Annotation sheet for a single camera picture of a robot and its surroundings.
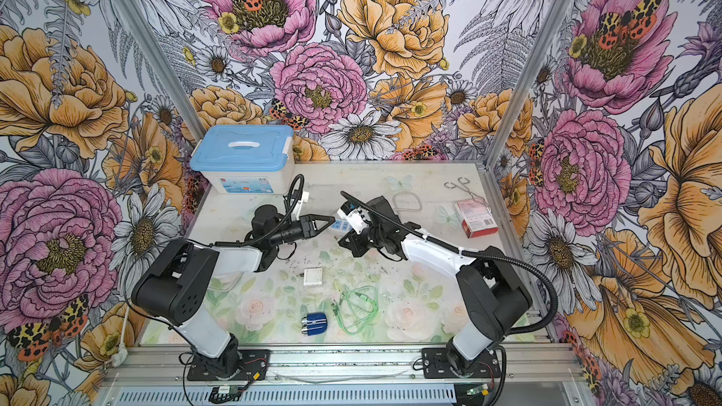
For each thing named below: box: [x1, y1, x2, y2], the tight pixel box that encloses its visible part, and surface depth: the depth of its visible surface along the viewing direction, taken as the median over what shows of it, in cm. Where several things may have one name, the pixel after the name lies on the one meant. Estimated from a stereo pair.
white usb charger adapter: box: [302, 267, 323, 286], surface depth 89 cm
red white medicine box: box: [455, 198, 500, 239], surface depth 101 cm
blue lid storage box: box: [189, 124, 296, 195], surface depth 107 cm
